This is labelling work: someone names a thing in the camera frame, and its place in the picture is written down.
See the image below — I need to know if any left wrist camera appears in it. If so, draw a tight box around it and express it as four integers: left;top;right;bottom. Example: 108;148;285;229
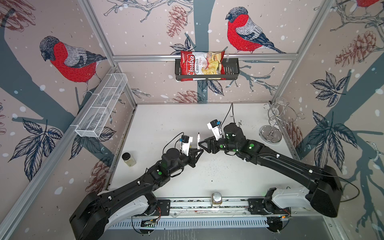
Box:
180;135;193;157

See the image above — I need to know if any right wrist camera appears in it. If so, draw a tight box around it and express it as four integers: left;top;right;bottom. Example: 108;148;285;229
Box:
207;120;222;141

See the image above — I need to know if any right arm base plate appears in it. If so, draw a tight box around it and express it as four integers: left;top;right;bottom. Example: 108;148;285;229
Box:
248;198;291;216

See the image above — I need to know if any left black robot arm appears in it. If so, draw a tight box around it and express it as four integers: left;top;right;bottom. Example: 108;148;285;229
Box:
69;148;204;240

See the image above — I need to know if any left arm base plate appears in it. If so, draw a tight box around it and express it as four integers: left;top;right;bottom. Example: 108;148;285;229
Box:
134;199;171;217

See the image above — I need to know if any small jar black lid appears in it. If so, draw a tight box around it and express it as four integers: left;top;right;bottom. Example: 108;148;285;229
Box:
122;152;137;167

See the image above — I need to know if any white mesh wall shelf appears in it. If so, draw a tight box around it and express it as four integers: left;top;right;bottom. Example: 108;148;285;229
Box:
75;73;128;138

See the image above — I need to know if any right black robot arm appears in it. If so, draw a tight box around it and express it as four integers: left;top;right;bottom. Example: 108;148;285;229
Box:
199;123;343;218

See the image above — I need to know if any white marker pen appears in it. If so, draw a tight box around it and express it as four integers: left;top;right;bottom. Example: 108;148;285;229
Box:
197;132;201;150

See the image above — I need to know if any black wire basket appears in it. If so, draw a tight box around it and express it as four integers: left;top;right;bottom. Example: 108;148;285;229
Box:
175;58;240;82

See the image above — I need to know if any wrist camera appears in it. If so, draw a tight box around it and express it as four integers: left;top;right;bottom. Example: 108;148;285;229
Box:
207;120;222;141
180;135;193;157

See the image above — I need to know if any chrome spiral glass holder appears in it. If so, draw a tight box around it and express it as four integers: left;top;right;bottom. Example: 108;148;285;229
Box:
259;97;306;144

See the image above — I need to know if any red cassava chips bag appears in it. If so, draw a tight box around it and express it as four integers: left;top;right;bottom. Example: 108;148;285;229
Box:
180;51;225;76

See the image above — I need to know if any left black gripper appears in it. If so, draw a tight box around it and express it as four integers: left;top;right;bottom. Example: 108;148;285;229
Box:
168;147;204;176

